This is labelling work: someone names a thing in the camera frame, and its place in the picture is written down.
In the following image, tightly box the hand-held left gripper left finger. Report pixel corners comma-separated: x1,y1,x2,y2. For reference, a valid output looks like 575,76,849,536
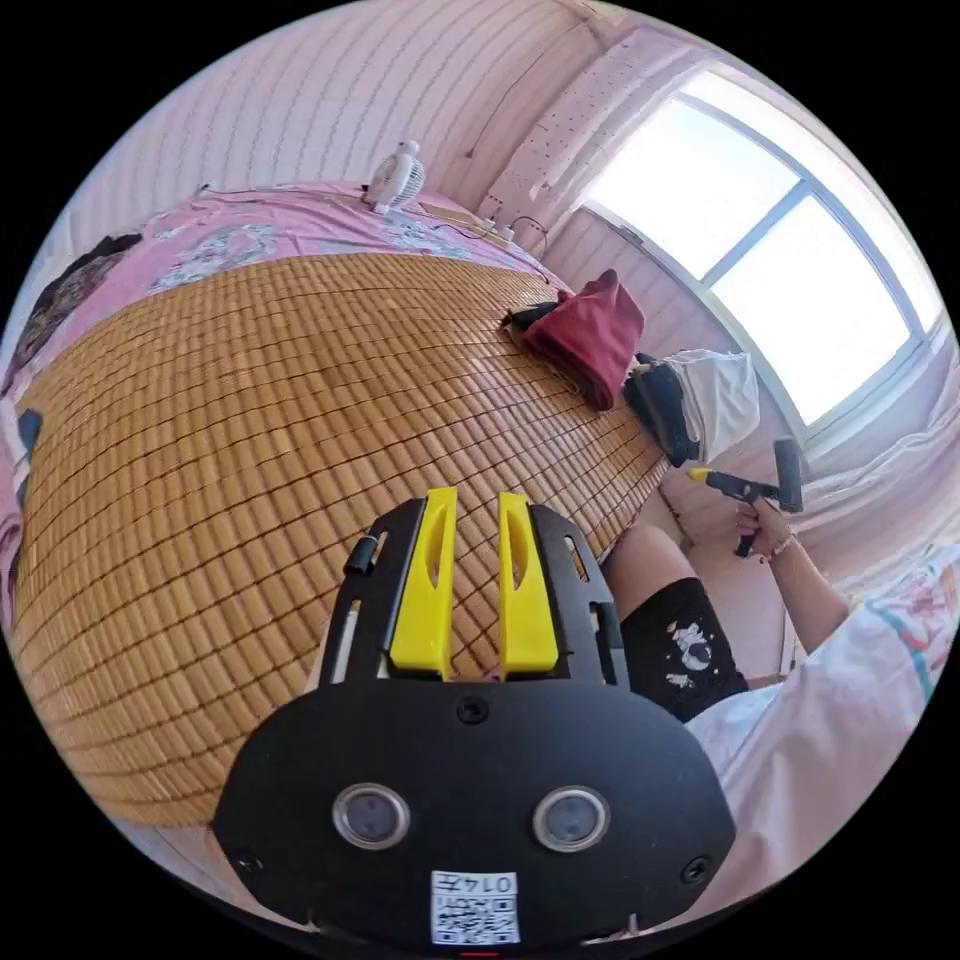
387,486,458,682

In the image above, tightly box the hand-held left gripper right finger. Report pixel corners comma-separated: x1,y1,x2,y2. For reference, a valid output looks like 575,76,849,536
497,491,561,682

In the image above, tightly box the person's right forearm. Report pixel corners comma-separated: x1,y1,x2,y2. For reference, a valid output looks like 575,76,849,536
770,538,854,655

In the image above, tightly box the person's right hand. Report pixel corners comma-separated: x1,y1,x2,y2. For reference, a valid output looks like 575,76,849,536
736,497,799,562

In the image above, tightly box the pile of clothes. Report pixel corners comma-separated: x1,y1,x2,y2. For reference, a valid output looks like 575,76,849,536
500,268,763,468

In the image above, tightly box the window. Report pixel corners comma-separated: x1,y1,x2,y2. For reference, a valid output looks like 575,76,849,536
578,65,948,453

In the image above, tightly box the bed with woven mat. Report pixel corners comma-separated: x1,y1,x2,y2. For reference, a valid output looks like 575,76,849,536
0,178,674,835

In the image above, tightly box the person's body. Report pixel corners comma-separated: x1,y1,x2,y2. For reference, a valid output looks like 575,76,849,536
602,522,960,925

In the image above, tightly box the small white fan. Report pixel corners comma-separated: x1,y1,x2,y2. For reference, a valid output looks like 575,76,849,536
364,139,428,217

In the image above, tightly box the dark printed garment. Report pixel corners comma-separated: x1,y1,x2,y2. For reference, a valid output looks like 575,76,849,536
0,231,145,393

